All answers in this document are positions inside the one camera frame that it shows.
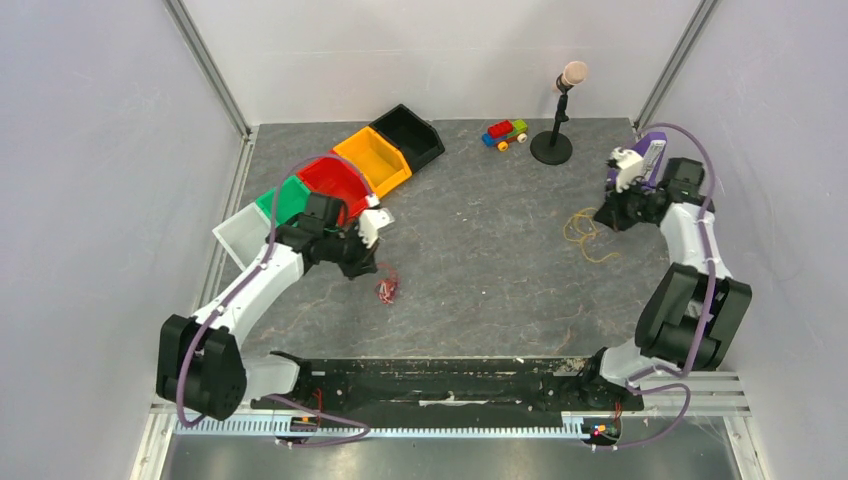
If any green bin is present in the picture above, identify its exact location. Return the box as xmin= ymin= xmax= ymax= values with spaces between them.
xmin=255 ymin=175 xmax=311 ymax=226

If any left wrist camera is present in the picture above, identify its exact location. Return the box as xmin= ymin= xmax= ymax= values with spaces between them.
xmin=357 ymin=194 xmax=395 ymax=248

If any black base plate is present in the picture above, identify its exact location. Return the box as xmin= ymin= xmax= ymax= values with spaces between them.
xmin=286 ymin=357 xmax=644 ymax=428

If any red bin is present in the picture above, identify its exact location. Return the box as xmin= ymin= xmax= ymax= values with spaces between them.
xmin=296 ymin=156 xmax=380 ymax=223

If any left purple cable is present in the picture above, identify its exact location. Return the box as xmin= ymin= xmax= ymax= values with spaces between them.
xmin=173 ymin=154 xmax=382 ymax=449

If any white bin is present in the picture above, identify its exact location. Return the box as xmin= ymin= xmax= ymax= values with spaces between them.
xmin=212 ymin=202 xmax=270 ymax=270

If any purple cable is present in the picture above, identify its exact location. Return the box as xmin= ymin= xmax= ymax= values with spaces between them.
xmin=582 ymin=123 xmax=718 ymax=453
xmin=173 ymin=154 xmax=382 ymax=449

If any slotted cable duct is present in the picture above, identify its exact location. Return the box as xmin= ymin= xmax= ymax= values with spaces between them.
xmin=174 ymin=414 xmax=590 ymax=440

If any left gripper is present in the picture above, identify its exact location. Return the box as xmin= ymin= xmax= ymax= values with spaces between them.
xmin=322 ymin=220 xmax=379 ymax=281

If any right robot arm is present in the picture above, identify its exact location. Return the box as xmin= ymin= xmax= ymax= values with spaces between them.
xmin=577 ymin=149 xmax=752 ymax=408

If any microphone on stand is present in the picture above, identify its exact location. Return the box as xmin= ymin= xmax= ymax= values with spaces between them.
xmin=530 ymin=61 xmax=588 ymax=166

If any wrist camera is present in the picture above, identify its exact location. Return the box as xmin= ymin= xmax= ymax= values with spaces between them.
xmin=607 ymin=148 xmax=644 ymax=193
xmin=357 ymin=194 xmax=395 ymax=248

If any purple metronome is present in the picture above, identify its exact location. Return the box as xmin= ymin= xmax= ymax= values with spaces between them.
xmin=605 ymin=132 xmax=667 ymax=191

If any yellow bin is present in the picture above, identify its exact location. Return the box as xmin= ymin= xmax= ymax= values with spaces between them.
xmin=333 ymin=126 xmax=412 ymax=199

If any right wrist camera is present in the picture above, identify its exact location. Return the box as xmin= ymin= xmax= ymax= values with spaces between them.
xmin=607 ymin=148 xmax=644 ymax=193

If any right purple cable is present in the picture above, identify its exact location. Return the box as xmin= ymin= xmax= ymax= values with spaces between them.
xmin=582 ymin=123 xmax=718 ymax=453

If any toy brick car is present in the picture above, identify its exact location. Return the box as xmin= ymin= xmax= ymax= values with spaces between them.
xmin=481 ymin=119 xmax=528 ymax=152

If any black bin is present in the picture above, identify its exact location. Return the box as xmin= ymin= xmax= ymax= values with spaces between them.
xmin=369 ymin=104 xmax=445 ymax=174

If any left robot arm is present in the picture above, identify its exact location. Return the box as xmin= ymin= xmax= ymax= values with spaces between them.
xmin=155 ymin=193 xmax=394 ymax=427

